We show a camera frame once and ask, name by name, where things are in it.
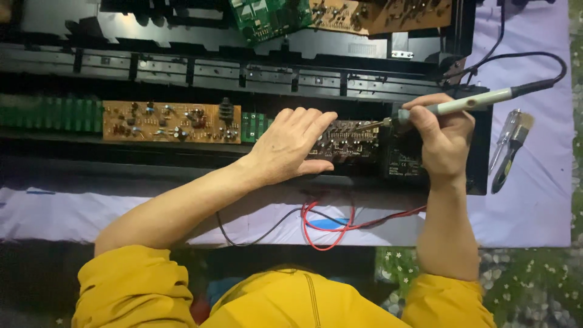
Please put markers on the yellow long sleeve shirt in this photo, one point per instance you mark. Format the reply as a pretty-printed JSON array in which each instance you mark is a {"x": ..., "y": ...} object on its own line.
[{"x": 255, "y": 296}]

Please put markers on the green ribbed circuit board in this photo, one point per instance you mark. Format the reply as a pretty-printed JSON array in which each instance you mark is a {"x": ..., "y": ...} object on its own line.
[{"x": 50, "y": 114}]

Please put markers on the white cloth sheet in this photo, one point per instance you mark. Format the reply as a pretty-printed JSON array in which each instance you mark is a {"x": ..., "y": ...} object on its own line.
[{"x": 524, "y": 182}]

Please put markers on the black keyboard chassis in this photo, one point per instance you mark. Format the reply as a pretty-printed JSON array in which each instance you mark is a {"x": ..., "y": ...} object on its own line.
[{"x": 218, "y": 68}]

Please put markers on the black multimeter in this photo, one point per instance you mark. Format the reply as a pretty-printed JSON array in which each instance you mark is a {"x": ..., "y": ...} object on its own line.
[{"x": 404, "y": 159}]

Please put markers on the white soldering iron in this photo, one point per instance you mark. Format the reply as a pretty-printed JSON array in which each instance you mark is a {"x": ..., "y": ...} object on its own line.
[{"x": 460, "y": 105}]

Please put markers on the person's left hand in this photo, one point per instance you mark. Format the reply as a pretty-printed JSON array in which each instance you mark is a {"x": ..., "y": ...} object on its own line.
[{"x": 282, "y": 145}]

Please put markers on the dark populated circuit board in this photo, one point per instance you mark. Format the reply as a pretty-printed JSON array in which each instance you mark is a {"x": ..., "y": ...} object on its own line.
[{"x": 350, "y": 141}]

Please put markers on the green printed circuit board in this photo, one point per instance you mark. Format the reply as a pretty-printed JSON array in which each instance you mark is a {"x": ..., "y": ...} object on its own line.
[{"x": 268, "y": 18}]

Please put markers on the small green circuit board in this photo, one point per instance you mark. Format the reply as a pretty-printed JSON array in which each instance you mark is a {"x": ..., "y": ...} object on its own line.
[{"x": 255, "y": 126}]

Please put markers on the person's right hand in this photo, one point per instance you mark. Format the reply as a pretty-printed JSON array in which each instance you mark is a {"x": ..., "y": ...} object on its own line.
[{"x": 444, "y": 145}]

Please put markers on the large brown circuit board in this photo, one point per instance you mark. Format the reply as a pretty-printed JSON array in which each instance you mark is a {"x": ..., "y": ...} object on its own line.
[{"x": 382, "y": 16}]

